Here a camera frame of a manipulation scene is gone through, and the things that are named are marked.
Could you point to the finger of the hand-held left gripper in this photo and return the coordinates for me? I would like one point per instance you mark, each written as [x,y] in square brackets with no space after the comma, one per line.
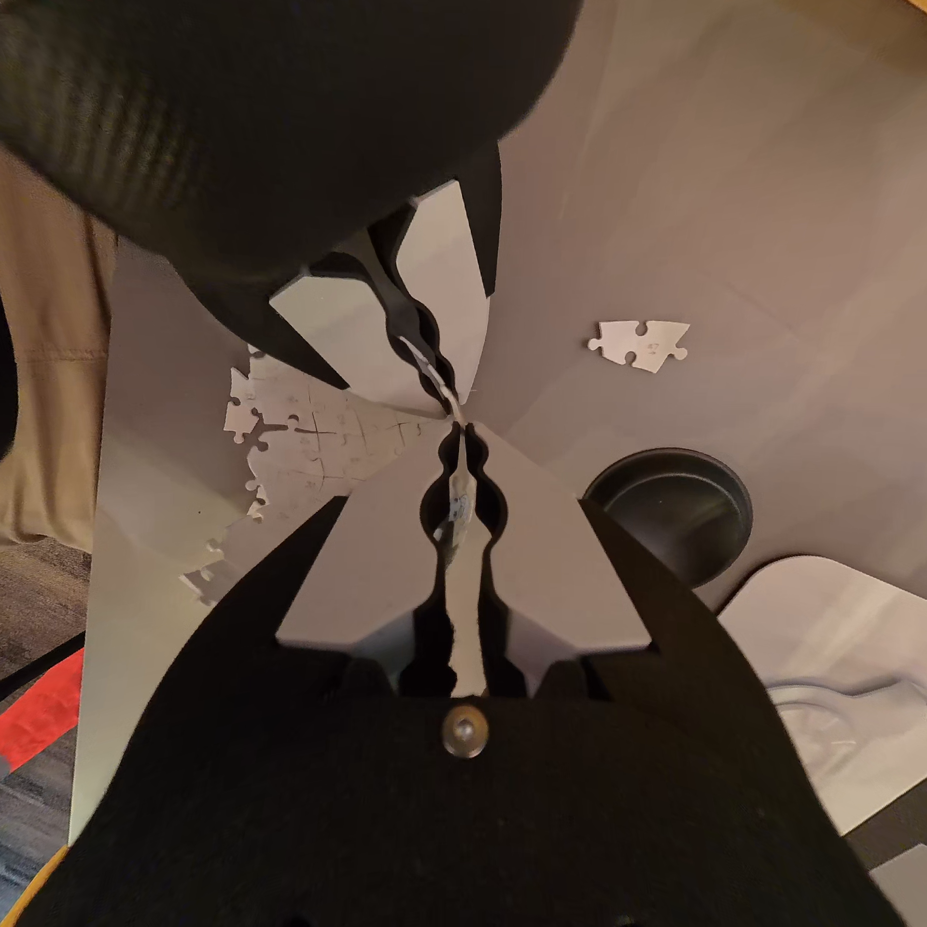
[449,275]
[333,326]

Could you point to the person's beige trousers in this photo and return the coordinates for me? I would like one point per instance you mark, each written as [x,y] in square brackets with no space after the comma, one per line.
[51,362]

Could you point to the red floor tape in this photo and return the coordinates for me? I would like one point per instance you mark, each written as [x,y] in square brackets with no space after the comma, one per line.
[40,710]

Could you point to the partly built puzzle ball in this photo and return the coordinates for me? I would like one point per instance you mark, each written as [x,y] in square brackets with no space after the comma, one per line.
[340,442]

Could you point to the black round puzzle stand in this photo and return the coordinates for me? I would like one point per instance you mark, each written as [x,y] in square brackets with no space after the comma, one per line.
[673,507]

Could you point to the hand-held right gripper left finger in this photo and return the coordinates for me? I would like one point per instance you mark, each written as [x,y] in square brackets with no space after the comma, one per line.
[362,579]

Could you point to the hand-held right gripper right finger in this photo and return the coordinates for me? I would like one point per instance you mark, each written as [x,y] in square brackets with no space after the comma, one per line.
[565,579]

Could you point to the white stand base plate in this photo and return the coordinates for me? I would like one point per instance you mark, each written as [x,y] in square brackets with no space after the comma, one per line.
[833,637]

